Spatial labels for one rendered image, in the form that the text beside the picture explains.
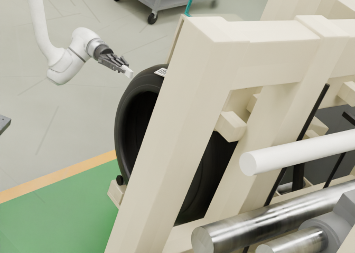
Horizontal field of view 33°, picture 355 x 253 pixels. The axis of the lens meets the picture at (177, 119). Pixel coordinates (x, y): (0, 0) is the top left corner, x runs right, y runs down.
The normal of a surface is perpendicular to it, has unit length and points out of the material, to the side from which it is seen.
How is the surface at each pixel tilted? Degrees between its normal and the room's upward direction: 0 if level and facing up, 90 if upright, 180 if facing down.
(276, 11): 90
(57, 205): 0
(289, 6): 90
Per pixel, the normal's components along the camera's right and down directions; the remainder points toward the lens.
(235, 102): 0.56, 0.59
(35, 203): 0.30, -0.80
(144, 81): -0.78, -0.07
